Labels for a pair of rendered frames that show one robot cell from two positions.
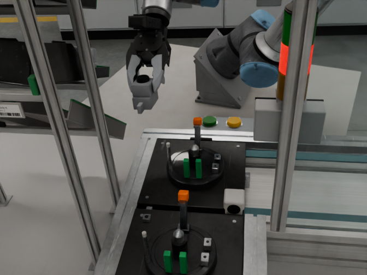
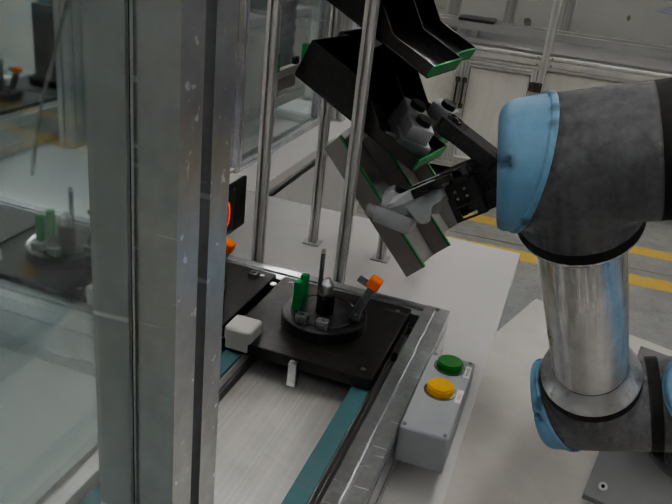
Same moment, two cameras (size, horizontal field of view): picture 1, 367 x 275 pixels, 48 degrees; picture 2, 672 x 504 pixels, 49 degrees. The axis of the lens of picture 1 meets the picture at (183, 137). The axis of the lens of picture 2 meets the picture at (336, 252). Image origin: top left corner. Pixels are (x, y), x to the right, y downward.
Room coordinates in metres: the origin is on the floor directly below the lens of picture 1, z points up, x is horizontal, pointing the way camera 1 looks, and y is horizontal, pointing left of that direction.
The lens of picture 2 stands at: (0.87, -1.07, 1.58)
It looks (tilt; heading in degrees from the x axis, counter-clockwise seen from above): 24 degrees down; 96
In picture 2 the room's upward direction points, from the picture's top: 7 degrees clockwise
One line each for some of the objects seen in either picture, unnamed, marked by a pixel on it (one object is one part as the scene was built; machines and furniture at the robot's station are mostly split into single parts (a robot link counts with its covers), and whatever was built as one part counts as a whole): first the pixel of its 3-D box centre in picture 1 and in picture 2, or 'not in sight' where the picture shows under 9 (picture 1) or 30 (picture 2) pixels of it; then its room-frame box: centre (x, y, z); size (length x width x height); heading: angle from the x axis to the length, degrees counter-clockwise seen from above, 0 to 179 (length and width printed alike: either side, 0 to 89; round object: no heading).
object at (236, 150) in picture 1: (195, 173); (322, 327); (0.75, -0.02, 0.96); 0.24 x 0.24 x 0.02; 80
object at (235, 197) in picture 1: (234, 202); (242, 334); (0.64, -0.10, 0.97); 0.05 x 0.05 x 0.04; 80
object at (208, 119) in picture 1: (209, 122); (449, 366); (0.96, -0.08, 0.96); 0.04 x 0.04 x 0.02
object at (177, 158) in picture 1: (195, 167); (324, 316); (0.75, -0.02, 0.98); 0.14 x 0.14 x 0.02
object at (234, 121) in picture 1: (234, 123); (440, 390); (0.95, -0.15, 0.96); 0.04 x 0.04 x 0.02
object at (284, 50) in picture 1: (295, 56); not in sight; (0.60, -0.19, 1.33); 0.05 x 0.05 x 0.05
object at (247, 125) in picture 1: (234, 131); (436, 407); (0.95, -0.15, 0.93); 0.21 x 0.07 x 0.06; 80
